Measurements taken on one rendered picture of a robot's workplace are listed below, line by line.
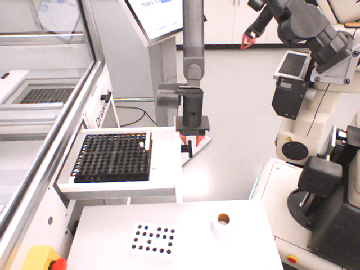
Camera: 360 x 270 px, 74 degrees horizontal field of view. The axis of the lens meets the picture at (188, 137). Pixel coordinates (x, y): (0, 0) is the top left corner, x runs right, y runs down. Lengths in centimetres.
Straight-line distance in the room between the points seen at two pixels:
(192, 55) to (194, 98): 11
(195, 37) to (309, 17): 28
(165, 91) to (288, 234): 99
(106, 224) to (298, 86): 77
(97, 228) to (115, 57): 189
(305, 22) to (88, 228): 81
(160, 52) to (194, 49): 96
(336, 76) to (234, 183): 124
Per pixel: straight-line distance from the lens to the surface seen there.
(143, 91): 260
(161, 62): 164
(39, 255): 66
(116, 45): 243
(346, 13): 87
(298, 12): 70
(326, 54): 74
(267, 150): 215
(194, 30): 68
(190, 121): 70
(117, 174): 74
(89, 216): 85
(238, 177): 189
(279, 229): 139
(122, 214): 82
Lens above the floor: 144
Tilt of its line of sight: 42 degrees down
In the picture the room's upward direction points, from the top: straight up
